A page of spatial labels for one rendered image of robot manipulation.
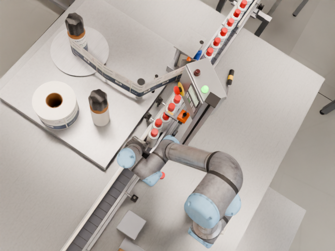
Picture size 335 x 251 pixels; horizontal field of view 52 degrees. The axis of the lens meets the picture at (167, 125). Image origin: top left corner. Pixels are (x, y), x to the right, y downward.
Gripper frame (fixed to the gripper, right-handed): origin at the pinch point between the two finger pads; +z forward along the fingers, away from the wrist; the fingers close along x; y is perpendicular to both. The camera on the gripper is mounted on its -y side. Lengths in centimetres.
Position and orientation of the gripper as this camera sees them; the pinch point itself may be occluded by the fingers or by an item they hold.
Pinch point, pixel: (147, 146)
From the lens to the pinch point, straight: 171.8
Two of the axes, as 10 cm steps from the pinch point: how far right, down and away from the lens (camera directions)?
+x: -5.3, 8.3, 1.8
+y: -8.4, -5.5, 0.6
